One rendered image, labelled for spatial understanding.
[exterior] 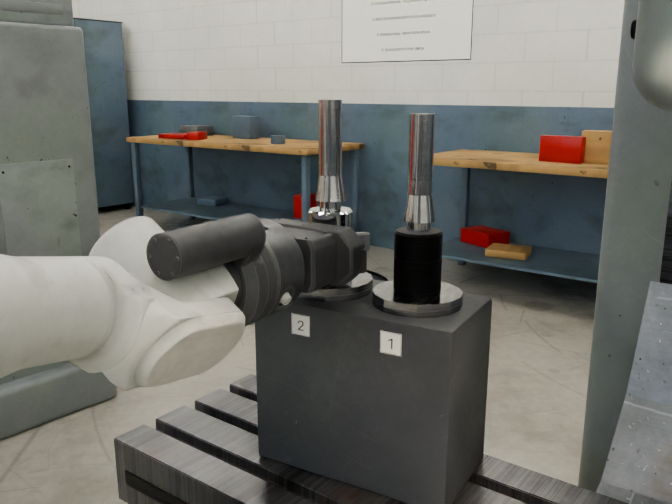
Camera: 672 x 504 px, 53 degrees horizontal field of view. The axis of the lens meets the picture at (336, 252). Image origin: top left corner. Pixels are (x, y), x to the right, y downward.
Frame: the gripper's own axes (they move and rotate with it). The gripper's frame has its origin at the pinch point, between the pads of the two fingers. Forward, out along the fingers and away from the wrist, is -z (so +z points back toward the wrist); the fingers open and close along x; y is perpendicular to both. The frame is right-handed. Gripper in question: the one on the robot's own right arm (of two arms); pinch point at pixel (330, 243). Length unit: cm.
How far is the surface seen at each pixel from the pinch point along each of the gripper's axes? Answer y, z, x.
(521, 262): 92, -362, 85
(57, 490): 116, -63, 150
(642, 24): -19.6, 13.2, -30.4
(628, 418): 22.7, -23.4, -27.9
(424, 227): -2.9, 0.2, -10.9
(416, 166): -8.8, 0.8, -10.1
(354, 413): 15.5, 5.6, -6.5
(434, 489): 21.1, 5.2, -15.2
